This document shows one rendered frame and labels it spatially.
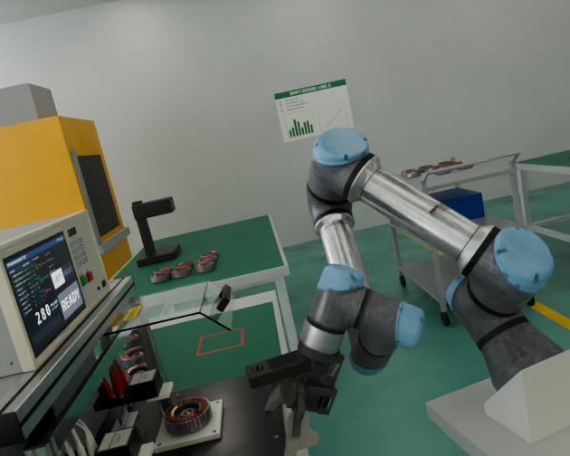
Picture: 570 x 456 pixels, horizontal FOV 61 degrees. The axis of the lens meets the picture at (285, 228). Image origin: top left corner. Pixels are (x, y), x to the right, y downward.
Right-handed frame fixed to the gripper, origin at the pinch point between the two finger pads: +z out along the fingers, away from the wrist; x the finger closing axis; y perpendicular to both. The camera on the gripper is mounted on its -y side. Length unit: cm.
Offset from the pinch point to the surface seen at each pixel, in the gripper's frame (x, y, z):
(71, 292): 23.5, -41.2, -11.8
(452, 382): 109, 144, 33
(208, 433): 19.2, -5.7, 13.4
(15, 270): 8, -50, -20
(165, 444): 21.0, -14.1, 18.5
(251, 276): 152, 38, 15
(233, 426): 20.4, 0.0, 11.8
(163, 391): 27.5, -16.5, 9.5
